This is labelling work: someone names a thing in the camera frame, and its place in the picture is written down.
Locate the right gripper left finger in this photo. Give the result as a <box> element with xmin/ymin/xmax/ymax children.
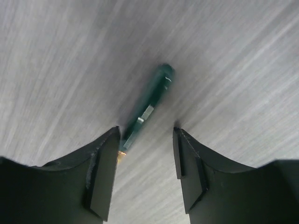
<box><xmin>0</xmin><ymin>126</ymin><xmax>121</xmax><ymax>224</ymax></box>

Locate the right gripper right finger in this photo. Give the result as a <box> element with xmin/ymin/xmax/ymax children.
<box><xmin>173</xmin><ymin>127</ymin><xmax>299</xmax><ymax>224</ymax></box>

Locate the gold fork green handle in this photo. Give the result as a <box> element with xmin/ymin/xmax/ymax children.
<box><xmin>117</xmin><ymin>63</ymin><xmax>175</xmax><ymax>163</ymax></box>

